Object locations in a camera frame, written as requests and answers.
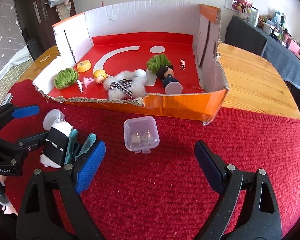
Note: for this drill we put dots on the clear small plastic box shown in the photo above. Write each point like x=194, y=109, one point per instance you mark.
x=141, y=134

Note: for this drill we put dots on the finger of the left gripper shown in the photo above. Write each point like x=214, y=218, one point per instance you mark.
x=22, y=111
x=32, y=142

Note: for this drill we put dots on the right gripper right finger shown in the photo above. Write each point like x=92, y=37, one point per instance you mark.
x=259, y=217

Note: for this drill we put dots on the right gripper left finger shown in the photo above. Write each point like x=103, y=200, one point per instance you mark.
x=38, y=215

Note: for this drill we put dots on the teal plastic clip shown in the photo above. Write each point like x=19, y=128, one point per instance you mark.
x=75, y=149

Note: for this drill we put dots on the dark wooden door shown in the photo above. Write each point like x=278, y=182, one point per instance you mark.
x=36, y=18

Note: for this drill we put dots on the blonde doll figurine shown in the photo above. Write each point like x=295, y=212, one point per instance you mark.
x=99, y=76

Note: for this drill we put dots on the white round lid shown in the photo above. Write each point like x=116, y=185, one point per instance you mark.
x=50, y=117

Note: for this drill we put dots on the black white roll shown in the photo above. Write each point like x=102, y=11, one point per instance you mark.
x=56, y=144

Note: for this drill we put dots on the pink plush toy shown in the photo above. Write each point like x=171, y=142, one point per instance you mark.
x=239, y=5

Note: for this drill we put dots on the dark haired doll figurine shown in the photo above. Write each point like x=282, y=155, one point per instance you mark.
x=170, y=84

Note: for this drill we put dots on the white orange cardboard box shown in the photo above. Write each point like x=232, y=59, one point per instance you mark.
x=125, y=36

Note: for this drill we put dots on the white fluffy plush toy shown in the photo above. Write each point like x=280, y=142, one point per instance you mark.
x=126, y=85

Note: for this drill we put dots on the green yarn ball toy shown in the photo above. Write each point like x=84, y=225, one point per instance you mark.
x=156, y=62

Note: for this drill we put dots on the blue cloth covered table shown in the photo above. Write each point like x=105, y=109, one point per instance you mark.
x=242, y=35

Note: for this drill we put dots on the red woven mat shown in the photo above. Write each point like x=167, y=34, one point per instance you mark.
x=164, y=194

